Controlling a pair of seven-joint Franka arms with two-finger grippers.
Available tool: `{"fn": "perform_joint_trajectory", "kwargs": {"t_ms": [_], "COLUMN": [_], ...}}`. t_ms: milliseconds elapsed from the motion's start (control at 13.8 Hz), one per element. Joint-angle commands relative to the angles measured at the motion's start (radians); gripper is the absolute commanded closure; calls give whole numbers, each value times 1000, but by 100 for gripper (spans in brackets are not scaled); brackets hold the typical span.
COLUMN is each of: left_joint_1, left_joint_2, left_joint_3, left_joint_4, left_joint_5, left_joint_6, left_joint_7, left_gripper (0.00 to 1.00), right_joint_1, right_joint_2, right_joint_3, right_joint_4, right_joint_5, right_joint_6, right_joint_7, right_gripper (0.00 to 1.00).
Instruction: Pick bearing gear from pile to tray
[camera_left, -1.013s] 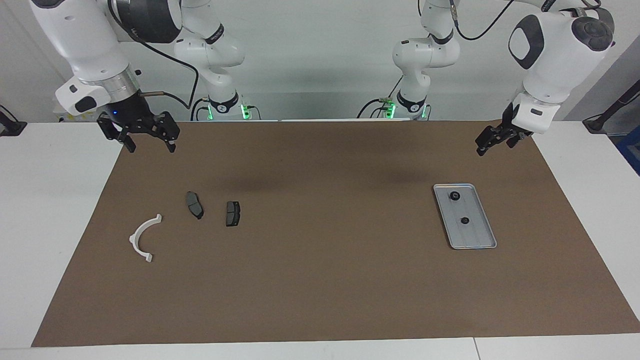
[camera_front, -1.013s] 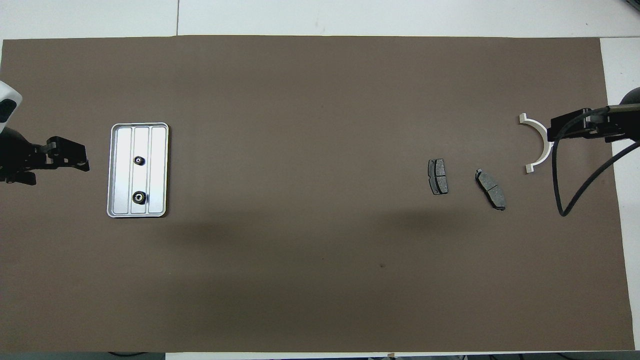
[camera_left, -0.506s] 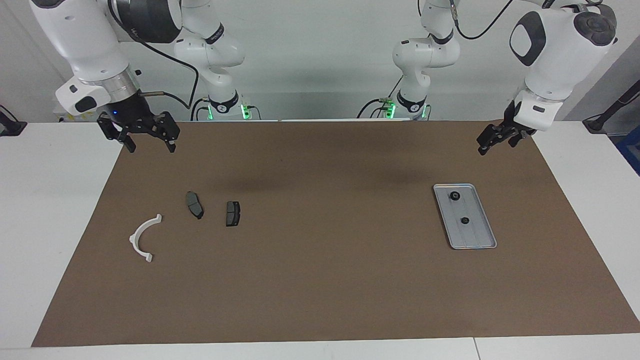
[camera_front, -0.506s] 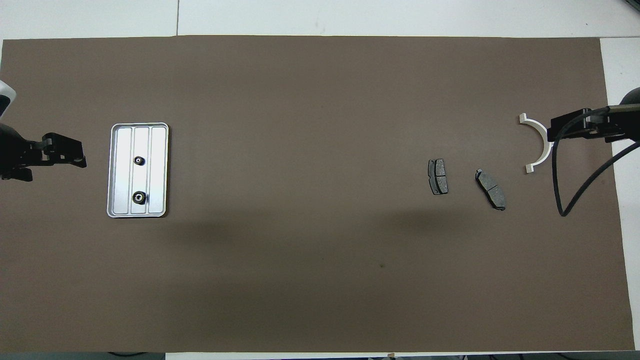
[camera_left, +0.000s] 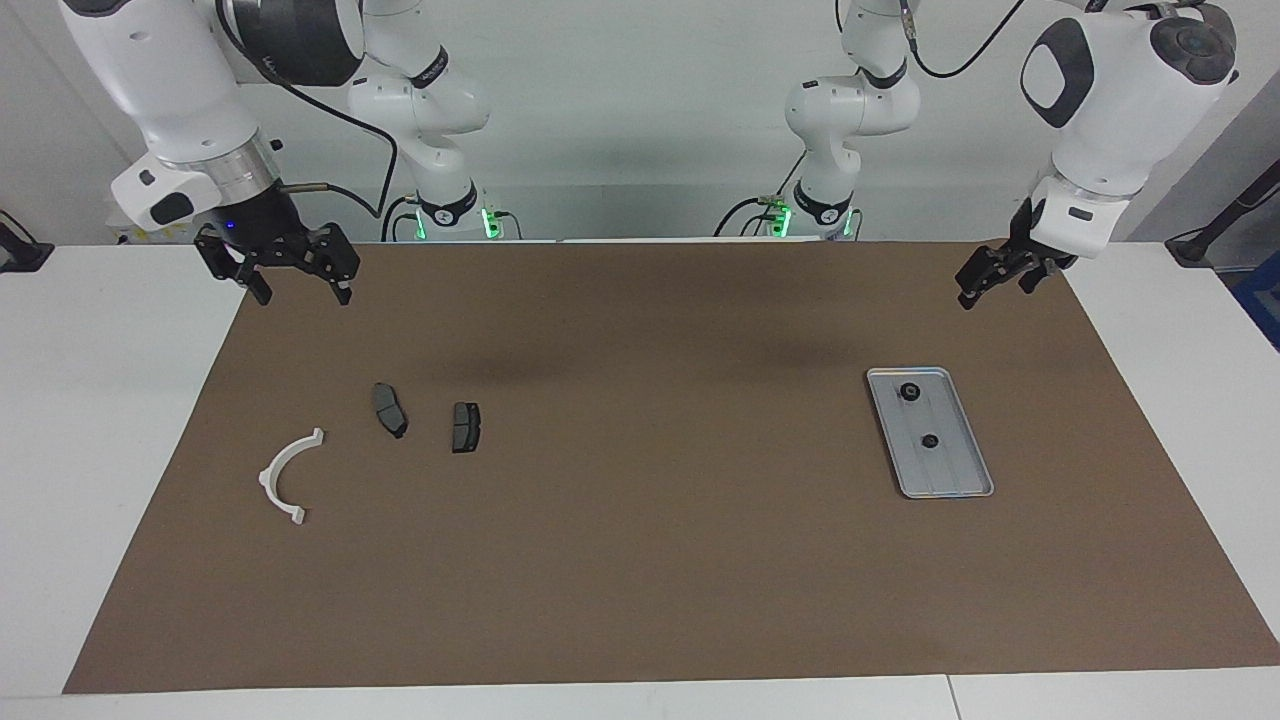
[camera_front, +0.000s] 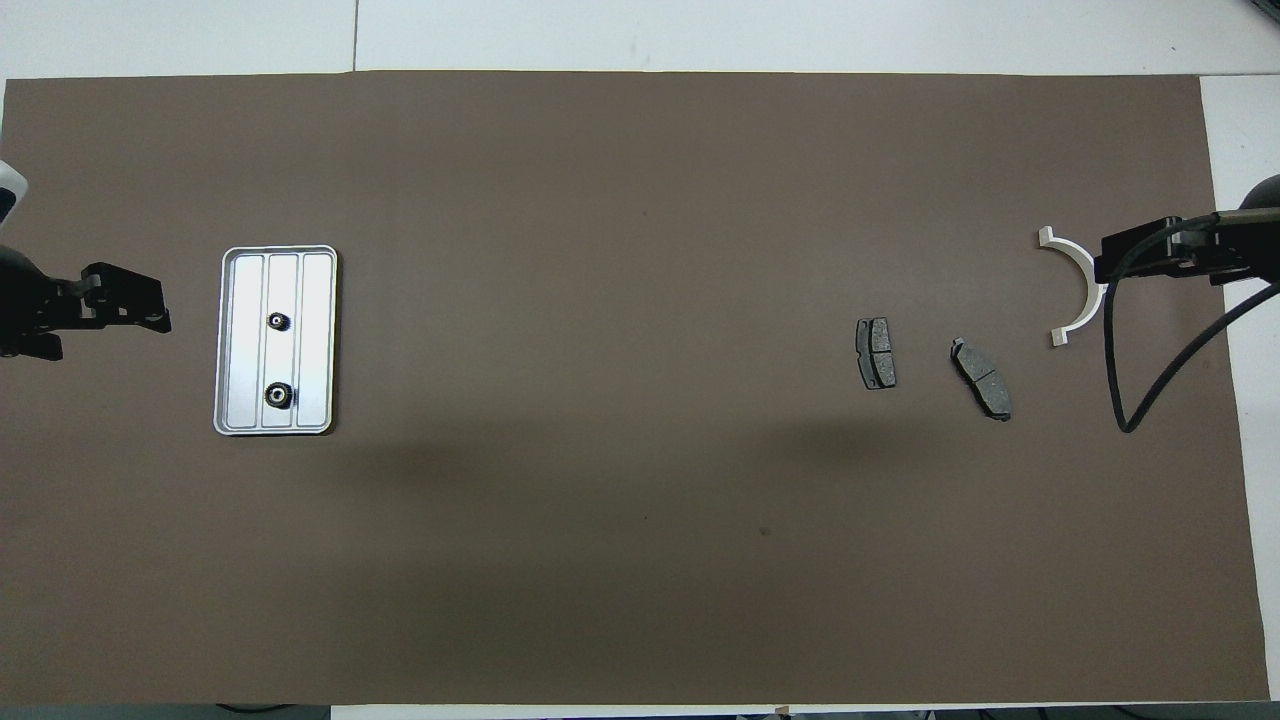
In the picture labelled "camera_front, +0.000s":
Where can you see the small black bearing gear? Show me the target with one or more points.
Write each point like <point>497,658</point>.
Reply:
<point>279,321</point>

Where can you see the curved dark grey brake pad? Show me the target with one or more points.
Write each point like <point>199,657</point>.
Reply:
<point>982,380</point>

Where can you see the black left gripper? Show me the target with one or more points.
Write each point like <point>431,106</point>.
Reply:
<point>25,300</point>

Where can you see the brown table mat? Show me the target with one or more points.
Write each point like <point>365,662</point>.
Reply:
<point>600,560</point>

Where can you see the rectangular dark grey brake pad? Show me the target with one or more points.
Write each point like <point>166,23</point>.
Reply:
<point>876,355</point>

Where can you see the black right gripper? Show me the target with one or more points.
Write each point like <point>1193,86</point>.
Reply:
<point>1225,250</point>

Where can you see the large black bearing gear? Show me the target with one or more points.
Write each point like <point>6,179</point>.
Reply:
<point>279,396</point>

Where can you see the silver metal tray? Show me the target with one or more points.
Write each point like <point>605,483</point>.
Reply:
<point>310,340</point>

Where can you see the white curved plastic bracket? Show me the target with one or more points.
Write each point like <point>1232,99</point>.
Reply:
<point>1085,262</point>

